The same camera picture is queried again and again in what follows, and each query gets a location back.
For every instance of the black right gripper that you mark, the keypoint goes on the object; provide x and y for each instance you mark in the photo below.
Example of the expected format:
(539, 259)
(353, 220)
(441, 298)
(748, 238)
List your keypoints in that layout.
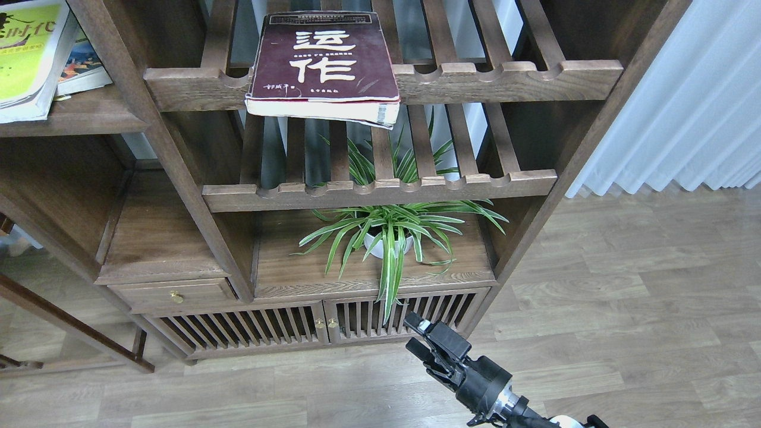
(481, 385)

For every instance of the maroon book white characters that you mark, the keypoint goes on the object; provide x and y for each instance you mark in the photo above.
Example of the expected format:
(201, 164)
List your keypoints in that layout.
(331, 65)

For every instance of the colourful small paperback book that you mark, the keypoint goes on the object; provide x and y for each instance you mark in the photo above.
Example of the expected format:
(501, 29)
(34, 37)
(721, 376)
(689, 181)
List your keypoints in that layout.
(83, 70)

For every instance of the yellow cover book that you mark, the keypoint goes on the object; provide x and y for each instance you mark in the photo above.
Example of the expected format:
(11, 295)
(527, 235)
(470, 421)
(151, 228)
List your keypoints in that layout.
(37, 38)

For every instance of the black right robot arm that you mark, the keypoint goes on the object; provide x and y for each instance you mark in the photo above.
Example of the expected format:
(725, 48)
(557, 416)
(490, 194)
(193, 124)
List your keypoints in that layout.
(536, 420)

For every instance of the white plant pot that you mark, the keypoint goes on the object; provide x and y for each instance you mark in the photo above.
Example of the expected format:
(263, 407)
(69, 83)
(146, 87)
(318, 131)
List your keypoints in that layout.
(374, 244)

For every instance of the green spider plant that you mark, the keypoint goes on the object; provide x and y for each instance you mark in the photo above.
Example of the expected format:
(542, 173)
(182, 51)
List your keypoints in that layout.
(345, 229)

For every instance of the dark wooden bookshelf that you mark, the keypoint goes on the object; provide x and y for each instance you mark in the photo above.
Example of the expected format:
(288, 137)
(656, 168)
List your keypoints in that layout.
(155, 184)

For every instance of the brass drawer knob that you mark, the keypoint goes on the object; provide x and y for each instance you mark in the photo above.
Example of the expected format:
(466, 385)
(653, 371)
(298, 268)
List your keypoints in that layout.
(176, 297)

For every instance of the white curtain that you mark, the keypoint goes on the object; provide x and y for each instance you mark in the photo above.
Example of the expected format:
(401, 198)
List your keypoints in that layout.
(694, 118)

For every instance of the wooden side table frame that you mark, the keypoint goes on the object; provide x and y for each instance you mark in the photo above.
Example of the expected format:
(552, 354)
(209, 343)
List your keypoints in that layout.
(54, 321)

